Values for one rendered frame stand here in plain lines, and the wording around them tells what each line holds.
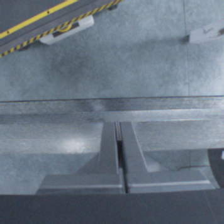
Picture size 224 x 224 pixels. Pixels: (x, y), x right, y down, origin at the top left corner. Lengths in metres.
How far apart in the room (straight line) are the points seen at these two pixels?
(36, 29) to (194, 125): 0.59
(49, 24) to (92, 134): 0.52
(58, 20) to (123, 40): 0.40
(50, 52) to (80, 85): 0.24
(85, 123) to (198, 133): 0.12
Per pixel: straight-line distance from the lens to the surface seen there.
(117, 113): 0.17
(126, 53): 0.91
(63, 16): 0.63
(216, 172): 1.11
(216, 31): 0.74
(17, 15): 0.69
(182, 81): 1.00
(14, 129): 0.19
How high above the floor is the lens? 0.91
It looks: 73 degrees down
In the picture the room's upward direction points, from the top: 178 degrees clockwise
